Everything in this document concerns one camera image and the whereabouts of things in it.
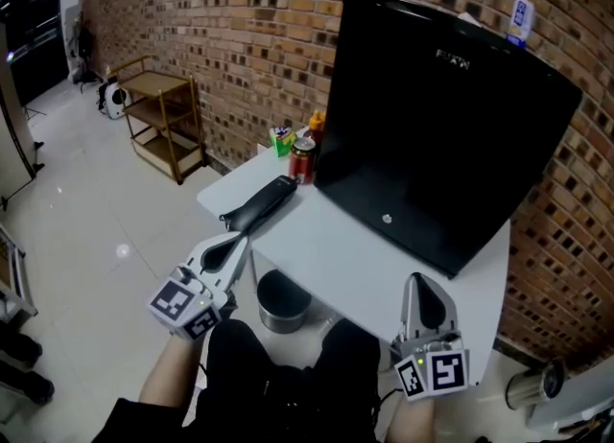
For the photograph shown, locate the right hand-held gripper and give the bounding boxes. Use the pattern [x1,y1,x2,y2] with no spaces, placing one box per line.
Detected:
[390,272,469,402]

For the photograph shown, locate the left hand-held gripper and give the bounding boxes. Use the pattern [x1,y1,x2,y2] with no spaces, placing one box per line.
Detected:
[148,231,251,342]

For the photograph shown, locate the black handheld device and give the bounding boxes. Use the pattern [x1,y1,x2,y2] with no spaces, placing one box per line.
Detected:
[219,175,299,234]

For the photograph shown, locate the person's left forearm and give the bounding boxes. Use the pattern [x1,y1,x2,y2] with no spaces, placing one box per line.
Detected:
[138,335,205,408]

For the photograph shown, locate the person's right forearm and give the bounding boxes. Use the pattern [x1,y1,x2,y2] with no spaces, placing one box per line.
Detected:
[386,390,437,443]

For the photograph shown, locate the grey metal trash bin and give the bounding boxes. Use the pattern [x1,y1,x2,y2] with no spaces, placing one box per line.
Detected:
[256,268,313,336]

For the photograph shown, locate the silver round lamp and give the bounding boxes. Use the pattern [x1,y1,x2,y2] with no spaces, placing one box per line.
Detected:
[506,359,567,411]

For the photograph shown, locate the red drink can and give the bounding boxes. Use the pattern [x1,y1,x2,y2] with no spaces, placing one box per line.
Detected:
[289,136,318,187]

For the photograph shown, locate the green drink carton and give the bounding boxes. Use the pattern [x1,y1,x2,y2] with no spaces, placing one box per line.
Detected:
[268,125,297,158]

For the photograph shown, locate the person's black trousers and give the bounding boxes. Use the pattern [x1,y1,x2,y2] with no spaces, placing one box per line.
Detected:
[184,318,385,443]

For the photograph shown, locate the wooden shelf cart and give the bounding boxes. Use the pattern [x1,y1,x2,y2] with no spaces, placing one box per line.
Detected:
[108,55,207,186]

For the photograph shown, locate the orange-capped sauce bottle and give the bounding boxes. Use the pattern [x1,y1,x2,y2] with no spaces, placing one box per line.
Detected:
[304,109,327,145]

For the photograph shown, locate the black cabinet box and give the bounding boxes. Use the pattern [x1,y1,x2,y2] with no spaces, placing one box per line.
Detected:
[314,0,584,279]

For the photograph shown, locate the person's black sleeve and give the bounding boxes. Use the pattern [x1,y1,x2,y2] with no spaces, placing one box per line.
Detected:
[91,397,193,443]

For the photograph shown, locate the white round appliance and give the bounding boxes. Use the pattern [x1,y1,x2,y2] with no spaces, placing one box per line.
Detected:
[98,81,130,121]

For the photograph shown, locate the beige partition board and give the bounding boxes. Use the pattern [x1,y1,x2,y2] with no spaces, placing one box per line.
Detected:
[0,23,38,207]

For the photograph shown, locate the black double door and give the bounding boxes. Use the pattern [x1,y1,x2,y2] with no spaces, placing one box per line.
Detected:
[0,0,70,107]

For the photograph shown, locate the white plastic bottle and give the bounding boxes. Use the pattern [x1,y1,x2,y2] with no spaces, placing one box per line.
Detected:
[506,0,536,47]

